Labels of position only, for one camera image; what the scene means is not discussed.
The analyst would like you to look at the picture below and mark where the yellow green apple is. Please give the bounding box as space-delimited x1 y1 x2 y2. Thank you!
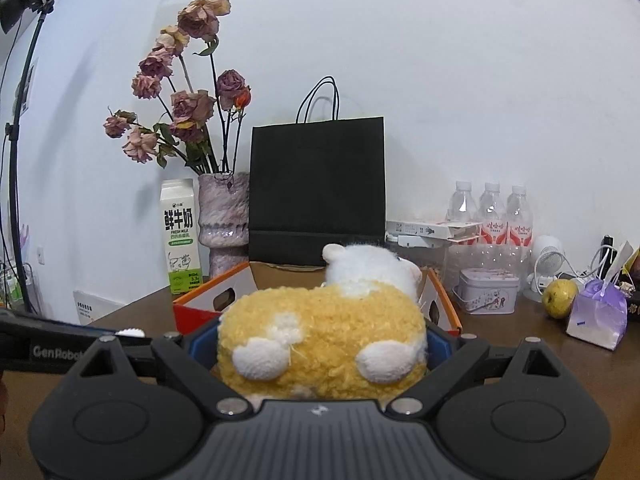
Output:
541 278 579 320

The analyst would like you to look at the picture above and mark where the orange cardboard box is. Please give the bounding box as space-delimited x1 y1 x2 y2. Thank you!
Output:
172 262 462 336

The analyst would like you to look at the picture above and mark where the yellow white plush toy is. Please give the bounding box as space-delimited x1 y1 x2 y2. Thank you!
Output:
216 244 427 404

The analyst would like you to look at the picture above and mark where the white charging cable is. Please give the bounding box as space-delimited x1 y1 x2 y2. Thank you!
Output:
529 244 622 291

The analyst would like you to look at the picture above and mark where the lavender decorated tin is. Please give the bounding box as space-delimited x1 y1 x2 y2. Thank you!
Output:
452 268 520 315

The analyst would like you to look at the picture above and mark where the right water bottle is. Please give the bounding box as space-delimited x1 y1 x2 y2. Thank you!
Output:
506 185 533 247

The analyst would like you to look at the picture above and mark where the person's left hand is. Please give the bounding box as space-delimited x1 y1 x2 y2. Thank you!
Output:
0 378 9 437

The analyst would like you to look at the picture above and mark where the black paper shopping bag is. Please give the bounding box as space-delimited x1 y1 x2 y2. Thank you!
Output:
248 91 386 266

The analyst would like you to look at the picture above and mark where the purple speckled vase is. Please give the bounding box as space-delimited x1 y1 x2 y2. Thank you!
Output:
198 172 250 278

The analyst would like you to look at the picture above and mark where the dried rose bouquet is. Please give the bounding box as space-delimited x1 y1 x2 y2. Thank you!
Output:
103 0 252 176

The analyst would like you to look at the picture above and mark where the left water bottle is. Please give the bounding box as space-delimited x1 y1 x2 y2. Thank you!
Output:
446 181 477 222

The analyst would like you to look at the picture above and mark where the white green milk carton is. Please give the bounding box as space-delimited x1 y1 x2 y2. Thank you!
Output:
160 179 203 295

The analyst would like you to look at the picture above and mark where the flat white pink box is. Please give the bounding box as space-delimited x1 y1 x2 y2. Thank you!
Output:
386 220 480 243

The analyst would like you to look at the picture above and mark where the middle water bottle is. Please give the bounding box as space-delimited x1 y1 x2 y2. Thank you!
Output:
477 182 508 245

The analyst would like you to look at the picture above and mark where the water bottle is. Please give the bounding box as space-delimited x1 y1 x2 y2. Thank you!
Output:
446 181 477 222
477 182 508 245
506 185 533 247

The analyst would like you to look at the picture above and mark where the small white desk fan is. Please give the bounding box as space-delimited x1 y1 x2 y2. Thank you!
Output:
524 235 568 302

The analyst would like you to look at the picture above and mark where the black tripod stand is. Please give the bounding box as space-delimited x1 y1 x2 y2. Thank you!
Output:
1 0 55 314

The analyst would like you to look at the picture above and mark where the lavender gift bag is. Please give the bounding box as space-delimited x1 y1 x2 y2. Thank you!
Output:
566 278 627 351

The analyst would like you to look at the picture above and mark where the clear plastic food container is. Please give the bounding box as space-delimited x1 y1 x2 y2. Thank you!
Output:
385 233 448 276

